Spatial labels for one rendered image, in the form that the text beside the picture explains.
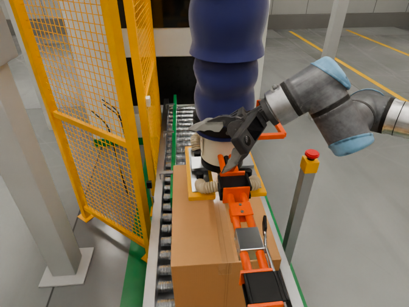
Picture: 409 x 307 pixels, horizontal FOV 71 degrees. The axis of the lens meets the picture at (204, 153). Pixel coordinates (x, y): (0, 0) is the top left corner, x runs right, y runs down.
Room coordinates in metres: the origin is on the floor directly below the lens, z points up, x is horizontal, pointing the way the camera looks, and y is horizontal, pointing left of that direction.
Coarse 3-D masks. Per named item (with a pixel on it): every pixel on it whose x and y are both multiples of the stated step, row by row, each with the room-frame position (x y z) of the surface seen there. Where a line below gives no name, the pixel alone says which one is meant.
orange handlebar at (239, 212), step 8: (280, 128) 1.05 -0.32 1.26; (264, 136) 0.99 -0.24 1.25; (272, 136) 0.99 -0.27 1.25; (280, 136) 1.00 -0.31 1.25; (224, 160) 0.83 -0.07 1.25; (232, 200) 0.62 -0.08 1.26; (240, 200) 0.63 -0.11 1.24; (232, 208) 0.58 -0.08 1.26; (240, 208) 0.58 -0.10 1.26; (248, 208) 0.58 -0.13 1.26; (232, 216) 0.56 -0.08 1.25; (240, 216) 0.58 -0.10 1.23; (248, 216) 0.56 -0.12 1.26; (240, 224) 0.53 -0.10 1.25; (248, 224) 0.53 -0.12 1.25; (240, 256) 0.43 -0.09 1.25; (248, 256) 0.43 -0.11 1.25; (256, 256) 0.44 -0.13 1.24; (264, 256) 0.43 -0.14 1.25; (248, 264) 0.41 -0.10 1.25; (264, 264) 0.41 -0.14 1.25
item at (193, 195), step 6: (186, 150) 1.06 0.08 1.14; (198, 150) 1.05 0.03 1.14; (186, 156) 1.02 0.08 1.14; (192, 156) 1.01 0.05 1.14; (198, 156) 0.99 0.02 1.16; (186, 162) 0.98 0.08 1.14; (186, 168) 0.94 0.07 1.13; (192, 174) 0.89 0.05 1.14; (198, 174) 0.86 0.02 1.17; (204, 174) 0.89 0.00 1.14; (210, 174) 0.89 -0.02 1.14; (192, 180) 0.85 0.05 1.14; (204, 180) 0.85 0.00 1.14; (210, 180) 0.86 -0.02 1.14; (192, 186) 0.82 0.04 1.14; (192, 192) 0.79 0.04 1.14; (198, 192) 0.79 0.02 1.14; (192, 198) 0.76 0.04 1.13; (198, 198) 0.77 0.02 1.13; (204, 198) 0.77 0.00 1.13; (210, 198) 0.77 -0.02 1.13
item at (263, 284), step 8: (240, 272) 0.38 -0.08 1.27; (248, 272) 0.38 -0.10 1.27; (256, 272) 0.38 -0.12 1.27; (264, 272) 0.38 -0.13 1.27; (272, 272) 0.38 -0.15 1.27; (240, 280) 0.38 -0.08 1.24; (248, 280) 0.36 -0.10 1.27; (256, 280) 0.36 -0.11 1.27; (264, 280) 0.36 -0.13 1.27; (272, 280) 0.36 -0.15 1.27; (248, 288) 0.34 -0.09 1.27; (256, 288) 0.34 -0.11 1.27; (264, 288) 0.34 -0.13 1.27; (272, 288) 0.34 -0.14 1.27; (248, 296) 0.32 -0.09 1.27; (256, 296) 0.32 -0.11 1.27; (264, 296) 0.32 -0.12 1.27; (272, 296) 0.32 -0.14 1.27; (280, 296) 0.32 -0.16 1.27; (248, 304) 0.31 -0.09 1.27; (256, 304) 0.31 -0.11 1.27; (264, 304) 0.31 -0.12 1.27; (272, 304) 0.31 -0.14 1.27; (280, 304) 0.31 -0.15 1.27
